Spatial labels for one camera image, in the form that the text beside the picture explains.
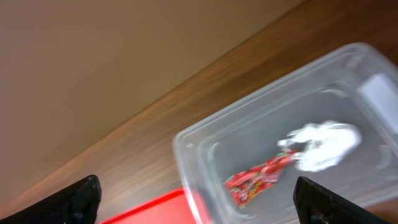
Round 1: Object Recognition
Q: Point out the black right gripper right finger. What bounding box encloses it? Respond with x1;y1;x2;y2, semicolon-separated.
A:
293;176;389;224

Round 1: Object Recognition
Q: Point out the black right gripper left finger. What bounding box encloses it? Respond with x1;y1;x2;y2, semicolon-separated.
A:
1;175;101;224

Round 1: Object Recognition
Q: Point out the white napkin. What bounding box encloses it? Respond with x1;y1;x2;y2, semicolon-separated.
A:
277;120;362;172

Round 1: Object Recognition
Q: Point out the red snack wrapper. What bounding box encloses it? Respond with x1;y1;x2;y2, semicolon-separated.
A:
224;149;297;208

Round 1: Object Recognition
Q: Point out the clear plastic waste bin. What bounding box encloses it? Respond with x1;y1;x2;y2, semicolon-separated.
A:
174;43;397;223

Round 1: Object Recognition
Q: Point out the red serving tray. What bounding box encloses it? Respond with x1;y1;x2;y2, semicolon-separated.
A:
101;189;196;224

